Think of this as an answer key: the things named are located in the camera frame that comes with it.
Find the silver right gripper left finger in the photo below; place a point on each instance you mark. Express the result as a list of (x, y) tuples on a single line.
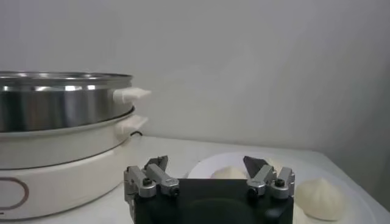
[(161, 179)]

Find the white round plate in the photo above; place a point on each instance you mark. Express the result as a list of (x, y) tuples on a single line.
[(210, 162)]

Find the white steamed baozi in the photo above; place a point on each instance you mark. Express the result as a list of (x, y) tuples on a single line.
[(227, 173), (320, 199)]

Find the white electric cooker pot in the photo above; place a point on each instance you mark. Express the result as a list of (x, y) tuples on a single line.
[(61, 182)]

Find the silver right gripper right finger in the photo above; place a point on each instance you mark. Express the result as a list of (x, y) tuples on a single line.
[(262, 179)]

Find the stainless steel steamer basket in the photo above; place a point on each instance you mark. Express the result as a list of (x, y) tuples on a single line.
[(61, 106)]

